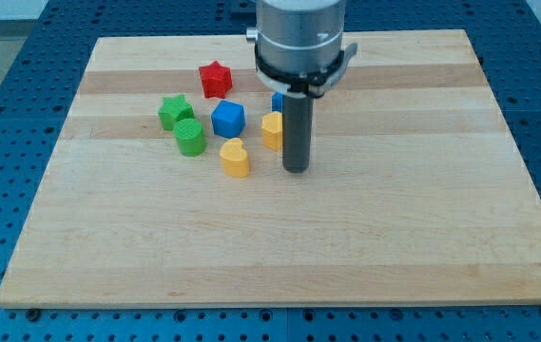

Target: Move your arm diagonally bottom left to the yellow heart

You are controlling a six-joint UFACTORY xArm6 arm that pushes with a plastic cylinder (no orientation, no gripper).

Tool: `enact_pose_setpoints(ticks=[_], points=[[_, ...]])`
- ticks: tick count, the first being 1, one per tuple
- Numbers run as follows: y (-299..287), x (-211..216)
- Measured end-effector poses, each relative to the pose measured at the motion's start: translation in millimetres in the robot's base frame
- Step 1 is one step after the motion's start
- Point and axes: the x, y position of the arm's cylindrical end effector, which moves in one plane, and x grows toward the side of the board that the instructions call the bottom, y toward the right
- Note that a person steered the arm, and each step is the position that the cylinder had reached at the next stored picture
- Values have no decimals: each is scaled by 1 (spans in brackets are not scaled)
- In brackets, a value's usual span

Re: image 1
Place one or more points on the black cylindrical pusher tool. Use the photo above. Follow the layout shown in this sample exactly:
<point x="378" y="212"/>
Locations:
<point x="297" y="118"/>

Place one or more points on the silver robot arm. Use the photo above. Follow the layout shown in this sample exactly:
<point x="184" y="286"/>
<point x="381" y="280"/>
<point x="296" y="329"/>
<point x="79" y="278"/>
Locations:
<point x="297" y="37"/>

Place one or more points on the yellow pentagon block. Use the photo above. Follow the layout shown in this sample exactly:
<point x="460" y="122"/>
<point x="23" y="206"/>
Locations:
<point x="271" y="130"/>

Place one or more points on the blue cube block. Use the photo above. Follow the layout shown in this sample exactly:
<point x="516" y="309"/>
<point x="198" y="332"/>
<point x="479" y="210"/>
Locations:
<point x="228" y="119"/>

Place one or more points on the green star block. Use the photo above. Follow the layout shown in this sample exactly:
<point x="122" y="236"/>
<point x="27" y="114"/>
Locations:
<point x="173" y="110"/>

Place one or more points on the small blue block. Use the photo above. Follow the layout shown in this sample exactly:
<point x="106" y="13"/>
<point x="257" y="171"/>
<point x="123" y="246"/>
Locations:
<point x="277" y="102"/>

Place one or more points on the red star block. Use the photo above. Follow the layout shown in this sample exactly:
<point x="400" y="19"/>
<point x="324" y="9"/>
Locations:
<point x="216" y="80"/>

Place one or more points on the yellow heart block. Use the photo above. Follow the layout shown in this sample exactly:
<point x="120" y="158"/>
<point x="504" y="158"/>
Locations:
<point x="234" y="159"/>

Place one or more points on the wooden board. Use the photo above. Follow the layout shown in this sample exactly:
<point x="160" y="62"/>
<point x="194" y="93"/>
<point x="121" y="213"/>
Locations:
<point x="416" y="194"/>

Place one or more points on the green cylinder block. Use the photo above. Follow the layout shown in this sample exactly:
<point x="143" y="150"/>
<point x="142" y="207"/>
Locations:
<point x="190" y="137"/>

